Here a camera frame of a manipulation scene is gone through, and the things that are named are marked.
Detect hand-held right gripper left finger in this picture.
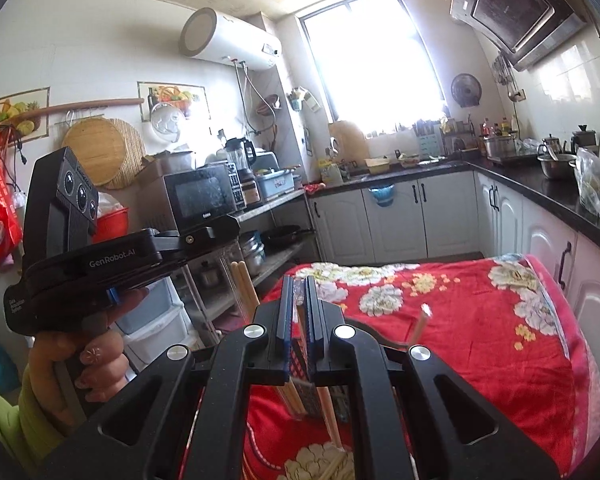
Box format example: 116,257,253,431
37,275,301,480

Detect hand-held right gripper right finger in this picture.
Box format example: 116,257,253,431
304,276,563,480

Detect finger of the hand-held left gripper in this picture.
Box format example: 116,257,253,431
150,212,241,266

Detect chopstick pair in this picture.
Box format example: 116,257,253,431
402,304,433,353
224,252,262,328

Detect black plastic utensil holder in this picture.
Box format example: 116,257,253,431
275,337,411,423

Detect pile of wooden chopsticks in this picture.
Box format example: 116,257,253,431
285,442,356,480

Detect person's left forearm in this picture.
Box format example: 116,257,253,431
0,365,88,480

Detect person's left hand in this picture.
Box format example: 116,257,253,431
27,287,148,433

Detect black microwave oven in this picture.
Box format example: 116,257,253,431
162,162,238,233

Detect stack of steel pots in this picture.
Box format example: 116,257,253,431
237,230,267,278

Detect red plastic basin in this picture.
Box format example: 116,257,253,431
97,205,131,241

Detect metal shelf rack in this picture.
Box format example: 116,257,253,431
145,187,321,356

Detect black frying pan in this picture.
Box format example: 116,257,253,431
260,224,316,251

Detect blue storage box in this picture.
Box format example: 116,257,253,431
255,169,297,201

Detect black blender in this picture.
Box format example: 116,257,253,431
224,136,263,208

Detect plastic drawer unit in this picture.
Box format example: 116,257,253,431
112,275,193,361

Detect round bamboo mat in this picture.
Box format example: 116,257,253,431
107,117,147,191

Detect round wooden cutting board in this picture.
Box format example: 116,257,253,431
62,116,128,188

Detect white round lid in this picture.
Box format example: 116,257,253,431
149,101,187,143

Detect white kitchen cabinets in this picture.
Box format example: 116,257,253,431
307,170,600,371

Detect blue plastic bag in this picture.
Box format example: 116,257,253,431
367,185,396,209

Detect red floral blanket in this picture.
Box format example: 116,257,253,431
177,255,600,480

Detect wooden rolling pin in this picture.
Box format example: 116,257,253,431
30,97,145,117

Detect tan cutting board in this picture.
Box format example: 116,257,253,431
328,120,371,163

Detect white water heater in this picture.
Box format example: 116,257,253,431
179,7,283,71

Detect pale green utensil organizer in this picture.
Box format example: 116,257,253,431
419,122,443,157

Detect kitchen window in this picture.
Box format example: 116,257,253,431
300,0,443,136

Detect steel stockpot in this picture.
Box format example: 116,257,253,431
482,132,518,161

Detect steel mixing bowl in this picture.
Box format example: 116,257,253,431
537,135,578,181

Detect range hood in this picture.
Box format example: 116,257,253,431
449,0,588,72

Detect fruit wall poster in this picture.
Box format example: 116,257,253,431
137,81,203,123
0,87,50,143

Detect wall exhaust fan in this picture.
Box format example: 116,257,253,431
451,73,482,107

